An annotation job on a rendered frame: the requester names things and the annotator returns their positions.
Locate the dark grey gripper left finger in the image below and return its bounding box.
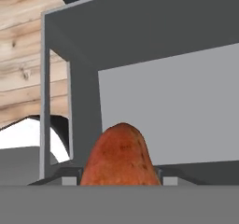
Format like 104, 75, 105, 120
28, 166, 84, 187

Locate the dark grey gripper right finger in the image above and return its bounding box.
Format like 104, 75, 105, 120
154, 166, 200, 187

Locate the orange-brown sweet potato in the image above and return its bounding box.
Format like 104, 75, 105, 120
79, 122, 162, 187

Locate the white and black round thing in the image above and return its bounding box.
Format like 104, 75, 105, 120
0, 115, 71, 164

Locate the grey drawer handle bar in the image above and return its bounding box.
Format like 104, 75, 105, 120
38, 10, 52, 180

